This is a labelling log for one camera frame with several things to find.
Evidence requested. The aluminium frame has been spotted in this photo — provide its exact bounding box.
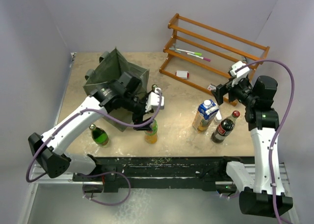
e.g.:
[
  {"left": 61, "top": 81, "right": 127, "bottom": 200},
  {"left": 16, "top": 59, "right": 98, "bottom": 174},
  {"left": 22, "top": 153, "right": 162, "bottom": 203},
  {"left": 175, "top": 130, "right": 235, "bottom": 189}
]
[{"left": 17, "top": 160, "right": 301, "bottom": 224}]

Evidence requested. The green canvas bag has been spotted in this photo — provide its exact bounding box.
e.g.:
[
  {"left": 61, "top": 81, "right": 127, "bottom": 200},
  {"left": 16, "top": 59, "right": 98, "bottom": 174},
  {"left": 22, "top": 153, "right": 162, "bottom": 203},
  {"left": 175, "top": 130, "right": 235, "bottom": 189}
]
[{"left": 83, "top": 49, "right": 149, "bottom": 131}]

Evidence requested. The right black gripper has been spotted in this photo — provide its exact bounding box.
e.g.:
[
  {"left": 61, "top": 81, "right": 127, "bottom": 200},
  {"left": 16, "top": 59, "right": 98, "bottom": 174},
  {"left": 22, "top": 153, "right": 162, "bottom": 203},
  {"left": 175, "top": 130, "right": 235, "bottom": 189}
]
[{"left": 211, "top": 74, "right": 257, "bottom": 107}]

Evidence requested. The orange wooden shelf rack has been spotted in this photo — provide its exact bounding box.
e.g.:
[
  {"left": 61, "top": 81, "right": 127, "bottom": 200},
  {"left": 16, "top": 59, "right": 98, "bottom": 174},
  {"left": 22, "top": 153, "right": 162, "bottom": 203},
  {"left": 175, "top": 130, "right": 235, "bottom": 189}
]
[{"left": 159, "top": 13, "right": 270, "bottom": 94}]

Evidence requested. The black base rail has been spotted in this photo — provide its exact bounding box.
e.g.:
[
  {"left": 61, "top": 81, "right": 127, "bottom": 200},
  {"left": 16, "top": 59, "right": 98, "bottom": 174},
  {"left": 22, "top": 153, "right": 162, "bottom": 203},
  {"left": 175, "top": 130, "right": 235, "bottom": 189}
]
[{"left": 73, "top": 156, "right": 255, "bottom": 193}]

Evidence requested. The blue juice carton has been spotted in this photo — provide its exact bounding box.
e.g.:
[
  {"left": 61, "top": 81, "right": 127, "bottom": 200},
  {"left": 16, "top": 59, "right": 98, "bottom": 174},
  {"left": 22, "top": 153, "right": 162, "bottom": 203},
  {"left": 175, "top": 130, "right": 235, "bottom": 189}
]
[{"left": 192, "top": 100, "right": 219, "bottom": 133}]

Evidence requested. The green Perrier glass bottle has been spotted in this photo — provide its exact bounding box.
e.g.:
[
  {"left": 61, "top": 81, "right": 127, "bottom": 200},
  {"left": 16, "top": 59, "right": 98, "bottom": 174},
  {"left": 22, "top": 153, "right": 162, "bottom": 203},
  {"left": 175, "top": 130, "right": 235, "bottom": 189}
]
[{"left": 152, "top": 84, "right": 159, "bottom": 94}]

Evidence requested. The grey marker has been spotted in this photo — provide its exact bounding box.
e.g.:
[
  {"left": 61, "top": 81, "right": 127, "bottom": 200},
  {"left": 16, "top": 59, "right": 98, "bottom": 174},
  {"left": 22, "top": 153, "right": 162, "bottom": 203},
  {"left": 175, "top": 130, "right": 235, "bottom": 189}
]
[{"left": 169, "top": 44, "right": 181, "bottom": 53}]

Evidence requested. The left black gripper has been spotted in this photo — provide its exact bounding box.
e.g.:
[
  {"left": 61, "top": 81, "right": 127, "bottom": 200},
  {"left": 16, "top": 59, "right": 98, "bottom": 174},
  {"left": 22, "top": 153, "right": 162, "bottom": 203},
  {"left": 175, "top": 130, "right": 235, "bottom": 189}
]
[{"left": 121, "top": 92, "right": 154, "bottom": 131}]

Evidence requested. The dark cola bottle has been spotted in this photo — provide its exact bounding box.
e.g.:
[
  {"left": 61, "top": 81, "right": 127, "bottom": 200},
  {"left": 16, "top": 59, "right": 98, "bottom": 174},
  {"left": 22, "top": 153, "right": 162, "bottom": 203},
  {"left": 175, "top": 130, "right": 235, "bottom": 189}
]
[{"left": 211, "top": 110, "right": 240, "bottom": 144}]

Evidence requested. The green capped marker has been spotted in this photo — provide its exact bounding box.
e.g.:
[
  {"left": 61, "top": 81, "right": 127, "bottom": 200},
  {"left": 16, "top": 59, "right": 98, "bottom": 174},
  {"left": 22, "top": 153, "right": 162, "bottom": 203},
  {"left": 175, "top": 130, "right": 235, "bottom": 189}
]
[{"left": 176, "top": 49, "right": 202, "bottom": 56}]

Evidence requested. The orange juice plastic bottle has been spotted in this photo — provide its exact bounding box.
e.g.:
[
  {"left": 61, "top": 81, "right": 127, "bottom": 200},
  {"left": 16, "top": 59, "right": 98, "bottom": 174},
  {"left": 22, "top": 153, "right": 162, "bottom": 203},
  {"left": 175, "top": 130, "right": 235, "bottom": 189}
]
[{"left": 144, "top": 120, "right": 158, "bottom": 144}]

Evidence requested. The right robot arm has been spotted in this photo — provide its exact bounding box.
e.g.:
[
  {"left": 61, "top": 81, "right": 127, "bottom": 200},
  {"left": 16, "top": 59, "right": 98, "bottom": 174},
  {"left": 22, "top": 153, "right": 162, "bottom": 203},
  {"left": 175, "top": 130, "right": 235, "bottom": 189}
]
[{"left": 212, "top": 75, "right": 293, "bottom": 219}]

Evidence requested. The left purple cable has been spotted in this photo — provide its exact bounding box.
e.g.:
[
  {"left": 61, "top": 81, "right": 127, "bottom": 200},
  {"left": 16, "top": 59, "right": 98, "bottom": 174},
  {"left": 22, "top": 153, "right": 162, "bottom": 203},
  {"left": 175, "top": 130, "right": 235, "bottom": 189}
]
[{"left": 26, "top": 89, "right": 164, "bottom": 206}]

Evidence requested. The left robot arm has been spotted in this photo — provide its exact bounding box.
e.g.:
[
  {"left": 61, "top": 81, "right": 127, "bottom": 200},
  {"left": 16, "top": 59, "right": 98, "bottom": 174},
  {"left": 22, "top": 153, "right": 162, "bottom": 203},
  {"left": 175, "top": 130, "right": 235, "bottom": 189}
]
[{"left": 28, "top": 72, "right": 164, "bottom": 181}]

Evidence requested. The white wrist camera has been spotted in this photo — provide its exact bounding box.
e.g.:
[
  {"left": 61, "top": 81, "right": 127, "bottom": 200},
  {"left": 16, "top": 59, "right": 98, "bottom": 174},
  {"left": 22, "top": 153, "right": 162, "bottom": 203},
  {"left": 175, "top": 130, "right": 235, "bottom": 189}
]
[
  {"left": 145, "top": 87, "right": 165, "bottom": 113},
  {"left": 229, "top": 61, "right": 250, "bottom": 87}
]

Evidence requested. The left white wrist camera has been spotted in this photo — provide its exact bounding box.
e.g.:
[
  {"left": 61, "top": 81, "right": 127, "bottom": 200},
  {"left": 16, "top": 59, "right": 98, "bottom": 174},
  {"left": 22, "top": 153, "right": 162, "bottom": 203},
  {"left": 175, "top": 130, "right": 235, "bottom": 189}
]
[{"left": 145, "top": 87, "right": 165, "bottom": 113}]

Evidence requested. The green round glass bottle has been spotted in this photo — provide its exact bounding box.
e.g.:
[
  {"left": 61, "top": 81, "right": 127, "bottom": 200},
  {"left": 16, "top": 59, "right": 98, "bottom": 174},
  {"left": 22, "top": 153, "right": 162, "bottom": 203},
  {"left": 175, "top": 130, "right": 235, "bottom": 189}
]
[{"left": 89, "top": 124, "right": 109, "bottom": 146}]

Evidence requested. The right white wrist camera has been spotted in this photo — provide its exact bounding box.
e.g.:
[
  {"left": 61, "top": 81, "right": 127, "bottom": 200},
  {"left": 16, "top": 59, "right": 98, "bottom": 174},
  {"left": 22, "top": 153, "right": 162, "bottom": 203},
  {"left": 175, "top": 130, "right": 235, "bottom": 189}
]
[{"left": 229, "top": 61, "right": 250, "bottom": 87}]

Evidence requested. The pink capped marker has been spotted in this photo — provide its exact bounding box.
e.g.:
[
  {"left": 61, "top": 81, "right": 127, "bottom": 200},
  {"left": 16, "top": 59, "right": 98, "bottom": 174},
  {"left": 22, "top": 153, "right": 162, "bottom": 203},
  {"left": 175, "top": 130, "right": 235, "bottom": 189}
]
[{"left": 186, "top": 53, "right": 211, "bottom": 62}]

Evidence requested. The white red eraser box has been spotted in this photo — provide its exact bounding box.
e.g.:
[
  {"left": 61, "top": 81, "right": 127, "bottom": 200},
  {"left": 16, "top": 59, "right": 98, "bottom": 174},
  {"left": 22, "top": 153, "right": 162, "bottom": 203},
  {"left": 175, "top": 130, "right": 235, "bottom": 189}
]
[{"left": 176, "top": 71, "right": 189, "bottom": 79}]

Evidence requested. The red white small packet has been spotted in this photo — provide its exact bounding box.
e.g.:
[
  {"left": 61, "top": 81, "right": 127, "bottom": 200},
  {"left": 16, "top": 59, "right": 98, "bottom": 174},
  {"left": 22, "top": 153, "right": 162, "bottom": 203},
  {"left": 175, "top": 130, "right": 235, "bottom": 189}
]
[{"left": 207, "top": 84, "right": 216, "bottom": 92}]

